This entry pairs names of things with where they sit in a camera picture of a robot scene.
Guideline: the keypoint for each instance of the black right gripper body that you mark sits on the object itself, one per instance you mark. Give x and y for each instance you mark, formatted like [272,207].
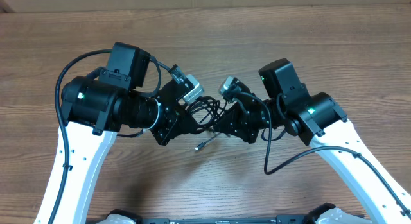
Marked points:
[255,117]

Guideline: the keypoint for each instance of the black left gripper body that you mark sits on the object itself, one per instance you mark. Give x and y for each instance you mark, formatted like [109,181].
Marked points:
[167,122]

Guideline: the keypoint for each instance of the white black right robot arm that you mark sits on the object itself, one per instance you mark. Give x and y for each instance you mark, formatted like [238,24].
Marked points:
[322,125]

